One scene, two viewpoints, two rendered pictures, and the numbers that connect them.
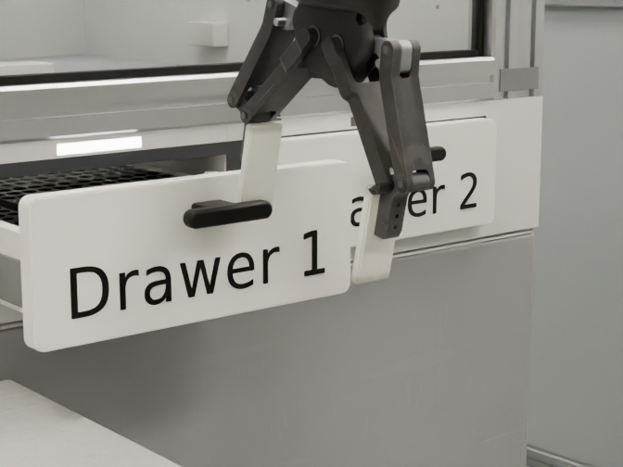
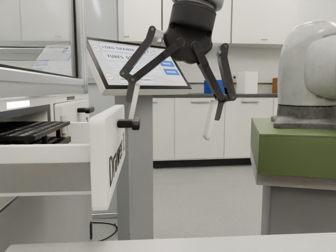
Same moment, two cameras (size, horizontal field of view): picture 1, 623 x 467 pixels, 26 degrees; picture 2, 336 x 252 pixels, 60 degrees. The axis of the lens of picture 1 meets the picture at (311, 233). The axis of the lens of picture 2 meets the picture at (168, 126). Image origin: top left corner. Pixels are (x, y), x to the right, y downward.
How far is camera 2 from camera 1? 0.79 m
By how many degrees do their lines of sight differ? 54
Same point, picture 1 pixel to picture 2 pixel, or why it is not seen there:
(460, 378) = not seen: hidden behind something
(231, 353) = (52, 198)
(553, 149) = not seen: outside the picture
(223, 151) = (47, 108)
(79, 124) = (14, 91)
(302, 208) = not seen: hidden behind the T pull
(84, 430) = (122, 245)
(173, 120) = (37, 93)
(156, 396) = (38, 227)
